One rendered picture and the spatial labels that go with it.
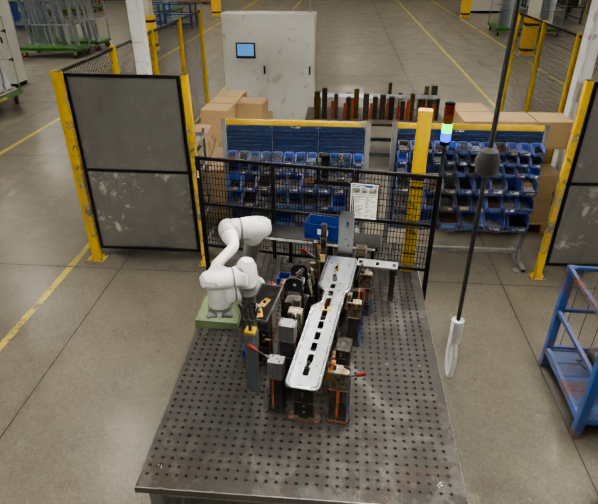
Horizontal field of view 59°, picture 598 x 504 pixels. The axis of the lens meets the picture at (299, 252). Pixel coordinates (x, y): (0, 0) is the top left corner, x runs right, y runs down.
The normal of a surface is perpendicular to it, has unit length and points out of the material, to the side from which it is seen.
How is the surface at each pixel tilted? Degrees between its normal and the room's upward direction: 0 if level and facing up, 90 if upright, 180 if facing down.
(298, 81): 90
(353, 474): 0
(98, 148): 91
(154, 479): 0
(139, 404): 0
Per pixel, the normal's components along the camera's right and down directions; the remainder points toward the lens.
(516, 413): 0.00, -0.87
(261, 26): -0.08, 0.50
